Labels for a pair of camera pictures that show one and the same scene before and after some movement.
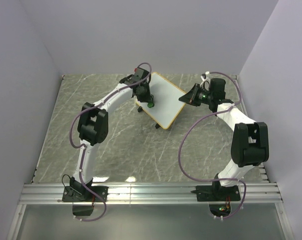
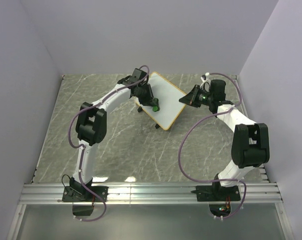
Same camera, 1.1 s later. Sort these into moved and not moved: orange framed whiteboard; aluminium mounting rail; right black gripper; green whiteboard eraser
Moved: green whiteboard eraser
Not moved: aluminium mounting rail; right black gripper; orange framed whiteboard
